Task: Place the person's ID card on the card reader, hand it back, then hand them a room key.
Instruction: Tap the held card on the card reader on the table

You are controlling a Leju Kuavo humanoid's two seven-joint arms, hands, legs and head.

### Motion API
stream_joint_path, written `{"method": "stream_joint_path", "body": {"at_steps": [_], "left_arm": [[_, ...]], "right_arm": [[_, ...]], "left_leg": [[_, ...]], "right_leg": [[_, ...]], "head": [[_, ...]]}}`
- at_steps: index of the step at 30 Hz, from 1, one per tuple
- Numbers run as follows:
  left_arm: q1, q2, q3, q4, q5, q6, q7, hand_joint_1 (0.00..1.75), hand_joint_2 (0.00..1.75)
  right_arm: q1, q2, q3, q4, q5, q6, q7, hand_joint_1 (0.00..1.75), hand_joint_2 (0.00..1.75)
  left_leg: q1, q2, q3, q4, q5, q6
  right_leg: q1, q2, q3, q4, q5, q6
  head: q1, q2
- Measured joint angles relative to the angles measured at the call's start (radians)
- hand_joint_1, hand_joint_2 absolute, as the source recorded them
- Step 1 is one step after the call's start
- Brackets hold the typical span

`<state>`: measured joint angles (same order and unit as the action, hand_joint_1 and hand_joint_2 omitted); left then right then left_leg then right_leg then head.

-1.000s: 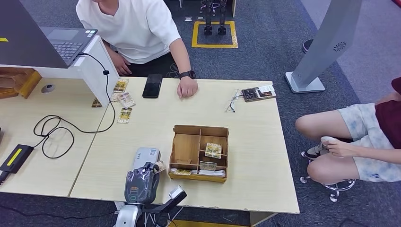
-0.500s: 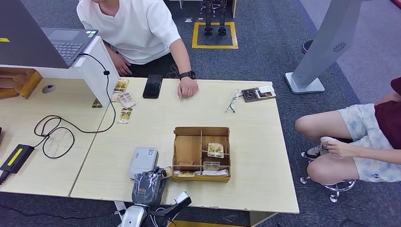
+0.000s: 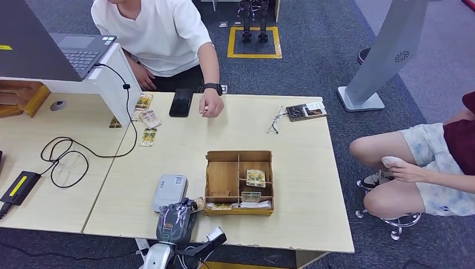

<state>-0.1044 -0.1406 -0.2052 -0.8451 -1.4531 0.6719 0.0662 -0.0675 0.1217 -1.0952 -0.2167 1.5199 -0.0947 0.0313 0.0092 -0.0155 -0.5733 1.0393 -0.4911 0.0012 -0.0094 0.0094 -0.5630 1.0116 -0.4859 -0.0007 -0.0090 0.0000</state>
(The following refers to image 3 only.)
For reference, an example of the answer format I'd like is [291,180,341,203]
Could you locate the person's left hand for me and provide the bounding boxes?
[385,159,427,184]
[198,88,225,119]

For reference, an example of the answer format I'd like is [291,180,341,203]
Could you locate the person's right hand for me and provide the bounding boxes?
[135,67,157,92]

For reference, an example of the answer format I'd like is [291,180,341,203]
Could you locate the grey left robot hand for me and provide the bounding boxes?
[156,197,199,246]

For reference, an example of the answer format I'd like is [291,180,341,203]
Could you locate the white round container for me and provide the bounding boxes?
[381,156,407,169]

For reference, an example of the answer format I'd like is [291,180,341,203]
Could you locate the grey card reader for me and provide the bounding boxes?
[152,174,189,214]

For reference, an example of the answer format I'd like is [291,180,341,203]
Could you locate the person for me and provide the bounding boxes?
[90,0,225,119]
[348,91,475,219]

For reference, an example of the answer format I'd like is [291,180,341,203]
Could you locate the wooden divided card box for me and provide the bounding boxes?
[203,150,274,217]

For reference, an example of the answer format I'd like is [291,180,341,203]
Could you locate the black wristwatch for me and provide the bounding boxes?
[203,82,223,96]

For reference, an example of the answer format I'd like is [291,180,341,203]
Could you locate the black smartphone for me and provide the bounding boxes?
[169,88,194,118]

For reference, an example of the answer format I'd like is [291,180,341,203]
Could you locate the white laptop stand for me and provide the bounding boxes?
[0,43,142,129]

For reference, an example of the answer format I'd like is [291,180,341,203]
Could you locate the white black sneaker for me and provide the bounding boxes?
[357,169,395,190]

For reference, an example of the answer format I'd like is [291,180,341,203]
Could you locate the white power strip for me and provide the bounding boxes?
[134,237,150,257]

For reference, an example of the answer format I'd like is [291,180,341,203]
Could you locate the chrome stool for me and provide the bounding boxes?
[354,176,423,241]

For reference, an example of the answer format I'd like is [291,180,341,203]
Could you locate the yellow floor tape square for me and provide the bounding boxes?
[227,26,283,59]

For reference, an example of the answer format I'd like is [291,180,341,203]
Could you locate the black humanoid robot leg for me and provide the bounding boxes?
[241,0,253,43]
[258,0,269,43]

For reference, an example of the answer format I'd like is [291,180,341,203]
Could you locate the white paper slips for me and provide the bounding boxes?
[231,201,273,210]

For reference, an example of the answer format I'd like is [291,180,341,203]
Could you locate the black product package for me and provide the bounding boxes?
[286,101,329,123]

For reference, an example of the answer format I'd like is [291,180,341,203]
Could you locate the dark grey laptop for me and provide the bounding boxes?
[0,0,118,82]

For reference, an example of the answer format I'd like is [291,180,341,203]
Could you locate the grey kiosk stand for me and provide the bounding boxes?
[337,0,429,113]

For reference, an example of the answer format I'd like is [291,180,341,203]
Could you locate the wooden storage box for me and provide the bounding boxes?
[0,81,51,119]

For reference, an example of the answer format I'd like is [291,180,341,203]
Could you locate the beige desk leg panel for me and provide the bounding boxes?
[295,252,330,269]

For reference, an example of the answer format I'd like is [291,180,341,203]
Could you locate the black power adapter yellow label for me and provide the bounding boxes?
[0,170,41,220]

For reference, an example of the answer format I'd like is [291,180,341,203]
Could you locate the black power cable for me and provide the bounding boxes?
[40,63,139,189]

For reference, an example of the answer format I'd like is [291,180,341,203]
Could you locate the white cable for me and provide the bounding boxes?
[174,245,218,269]

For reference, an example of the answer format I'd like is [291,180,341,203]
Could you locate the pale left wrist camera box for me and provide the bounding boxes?
[206,227,228,244]

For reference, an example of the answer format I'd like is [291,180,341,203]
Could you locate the thin wire bundle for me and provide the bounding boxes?
[267,106,287,135]

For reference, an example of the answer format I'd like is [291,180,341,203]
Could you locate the black floor cable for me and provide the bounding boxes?
[0,241,146,261]

